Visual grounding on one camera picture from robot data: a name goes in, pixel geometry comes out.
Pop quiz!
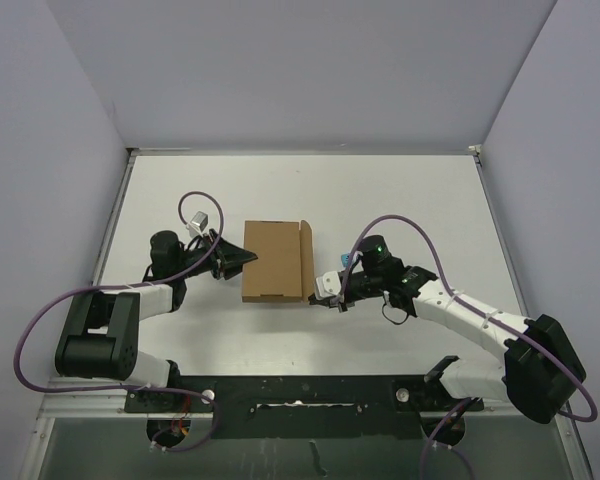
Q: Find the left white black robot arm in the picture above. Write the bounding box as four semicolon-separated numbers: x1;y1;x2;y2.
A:
55;230;257;411

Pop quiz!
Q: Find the aluminium table frame rail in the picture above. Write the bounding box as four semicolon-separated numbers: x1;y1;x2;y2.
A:
22;147;141;479

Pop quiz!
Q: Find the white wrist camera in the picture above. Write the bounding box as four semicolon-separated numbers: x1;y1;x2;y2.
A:
315;271;341;300
185;211;209;238

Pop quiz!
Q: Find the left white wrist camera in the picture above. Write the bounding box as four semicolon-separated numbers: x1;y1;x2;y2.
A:
185;211;209;238

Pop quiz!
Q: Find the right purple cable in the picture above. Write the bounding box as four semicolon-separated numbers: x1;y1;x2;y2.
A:
337;214;599;460

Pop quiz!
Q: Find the purple cable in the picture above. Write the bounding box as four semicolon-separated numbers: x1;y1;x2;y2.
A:
337;214;599;460
13;191;226;454

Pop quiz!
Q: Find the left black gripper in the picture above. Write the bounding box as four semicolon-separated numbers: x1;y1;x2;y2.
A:
175;229;256;279

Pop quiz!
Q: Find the brown cardboard paper box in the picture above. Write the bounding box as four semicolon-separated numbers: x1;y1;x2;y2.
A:
241;220;314;304

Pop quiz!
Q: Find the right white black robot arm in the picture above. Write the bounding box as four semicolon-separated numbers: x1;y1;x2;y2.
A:
309;235;586;424

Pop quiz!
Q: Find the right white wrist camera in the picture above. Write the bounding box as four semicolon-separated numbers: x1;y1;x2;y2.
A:
315;271;341;300

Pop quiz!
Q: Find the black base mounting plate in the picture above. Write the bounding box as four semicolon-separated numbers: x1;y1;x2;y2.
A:
124;374;481;454

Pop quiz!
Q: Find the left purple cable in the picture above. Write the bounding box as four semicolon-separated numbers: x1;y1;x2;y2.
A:
13;191;226;454

